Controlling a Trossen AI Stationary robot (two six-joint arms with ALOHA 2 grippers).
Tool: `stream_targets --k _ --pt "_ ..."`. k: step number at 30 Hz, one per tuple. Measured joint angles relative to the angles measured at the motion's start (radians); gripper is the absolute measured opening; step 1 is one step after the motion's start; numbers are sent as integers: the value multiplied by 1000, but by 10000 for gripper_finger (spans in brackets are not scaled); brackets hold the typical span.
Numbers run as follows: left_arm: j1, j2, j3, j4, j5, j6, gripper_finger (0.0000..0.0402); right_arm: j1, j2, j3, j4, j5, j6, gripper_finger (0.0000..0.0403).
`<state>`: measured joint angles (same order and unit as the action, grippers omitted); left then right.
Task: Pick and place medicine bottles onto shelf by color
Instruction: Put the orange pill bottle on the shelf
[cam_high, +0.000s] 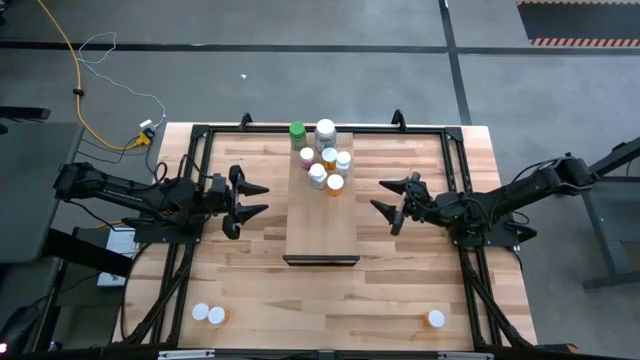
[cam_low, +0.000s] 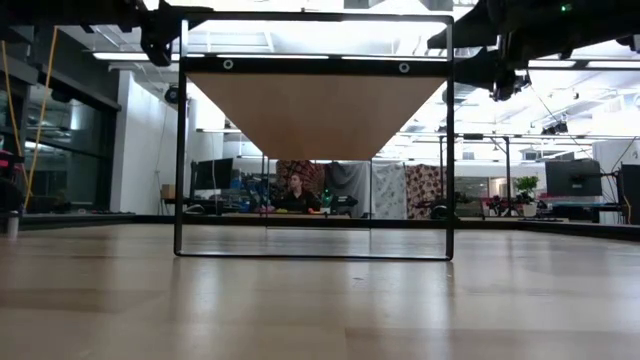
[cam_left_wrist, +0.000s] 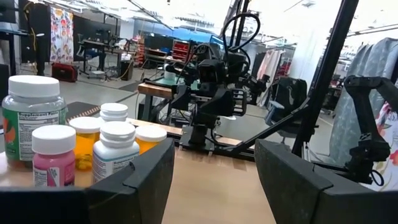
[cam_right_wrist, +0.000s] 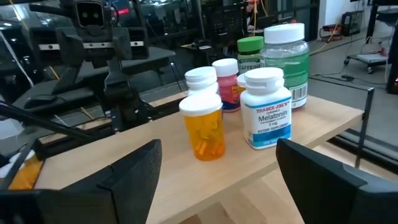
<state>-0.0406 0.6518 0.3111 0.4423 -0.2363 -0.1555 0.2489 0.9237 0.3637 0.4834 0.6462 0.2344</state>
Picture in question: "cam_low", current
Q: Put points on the white floral cloth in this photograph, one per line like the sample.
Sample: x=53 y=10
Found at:
x=389 y=192

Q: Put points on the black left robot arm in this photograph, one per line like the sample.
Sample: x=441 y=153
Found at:
x=75 y=12

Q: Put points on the green potted plant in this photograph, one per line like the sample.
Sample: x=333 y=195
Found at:
x=527 y=187

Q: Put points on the grey hanging cloth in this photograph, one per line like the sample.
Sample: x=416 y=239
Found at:
x=350 y=187

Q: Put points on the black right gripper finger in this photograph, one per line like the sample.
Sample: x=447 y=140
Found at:
x=475 y=27

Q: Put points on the cardboard box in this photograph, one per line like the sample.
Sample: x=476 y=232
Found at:
x=168 y=191

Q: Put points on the black monitor on stand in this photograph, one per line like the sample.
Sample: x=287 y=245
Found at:
x=631 y=192
x=214 y=173
x=573 y=177

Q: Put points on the dark red patterned cloth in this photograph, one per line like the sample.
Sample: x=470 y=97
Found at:
x=307 y=170

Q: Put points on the brown floral cloth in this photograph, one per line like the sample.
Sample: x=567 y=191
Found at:
x=424 y=190

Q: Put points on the person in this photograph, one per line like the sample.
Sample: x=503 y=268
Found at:
x=298 y=197

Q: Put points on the black aluminium table frame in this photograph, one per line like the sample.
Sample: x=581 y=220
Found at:
x=100 y=219

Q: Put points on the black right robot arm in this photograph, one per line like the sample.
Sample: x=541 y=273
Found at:
x=575 y=30

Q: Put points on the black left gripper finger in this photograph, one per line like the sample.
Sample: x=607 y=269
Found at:
x=197 y=10

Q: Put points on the wooden shelf with black frame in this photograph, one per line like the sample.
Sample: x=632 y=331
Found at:
x=320 y=115

